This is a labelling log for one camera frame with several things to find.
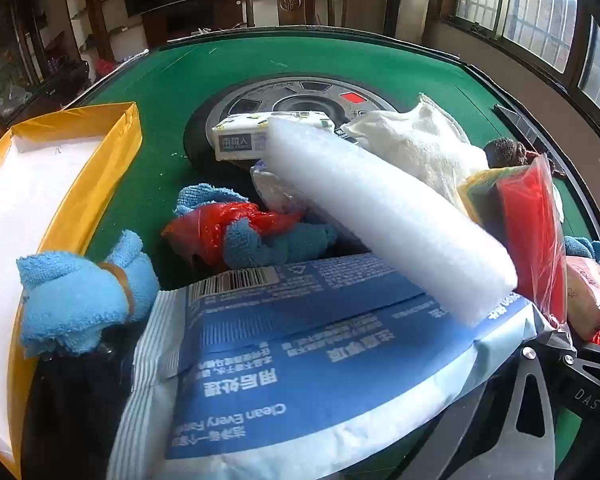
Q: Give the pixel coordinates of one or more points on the light blue towel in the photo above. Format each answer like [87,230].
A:
[587,250]

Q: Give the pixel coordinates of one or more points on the dark wooden television cabinet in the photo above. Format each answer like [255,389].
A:
[195,25]

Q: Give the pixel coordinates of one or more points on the round table control panel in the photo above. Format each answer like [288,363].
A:
[300,90]

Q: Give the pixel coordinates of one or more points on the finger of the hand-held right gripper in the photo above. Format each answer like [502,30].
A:
[587,385]

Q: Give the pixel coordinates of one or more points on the printed white tissue pack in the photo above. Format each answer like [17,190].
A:
[240,135]

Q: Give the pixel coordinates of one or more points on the white foam block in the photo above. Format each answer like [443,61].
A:
[380,220]

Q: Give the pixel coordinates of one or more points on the barred window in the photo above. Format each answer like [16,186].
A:
[530,10]

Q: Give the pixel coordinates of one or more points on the pink tissue packet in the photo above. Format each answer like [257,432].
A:
[590,295]

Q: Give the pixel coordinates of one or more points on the bagged colourful sponges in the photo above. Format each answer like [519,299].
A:
[525,220]

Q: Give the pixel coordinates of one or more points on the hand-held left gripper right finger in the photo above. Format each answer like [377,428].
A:
[528,360]

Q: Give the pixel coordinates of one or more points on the yellow cardboard box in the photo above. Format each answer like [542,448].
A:
[30,200]

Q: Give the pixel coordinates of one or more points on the wooden wall shelf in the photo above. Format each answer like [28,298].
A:
[90,10]

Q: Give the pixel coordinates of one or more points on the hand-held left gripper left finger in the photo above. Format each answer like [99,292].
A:
[80,395]

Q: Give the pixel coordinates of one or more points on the blue towel with rubber band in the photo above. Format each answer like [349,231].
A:
[75,300]

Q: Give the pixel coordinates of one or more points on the red plastic bag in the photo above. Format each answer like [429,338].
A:
[205,225]

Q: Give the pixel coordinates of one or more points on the blue wet wipes packet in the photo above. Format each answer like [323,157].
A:
[305,360]

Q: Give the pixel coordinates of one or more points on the red bag with blue cloth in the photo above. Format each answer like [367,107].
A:
[250,250]

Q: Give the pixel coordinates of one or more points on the white cloth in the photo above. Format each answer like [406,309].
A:
[430,150]

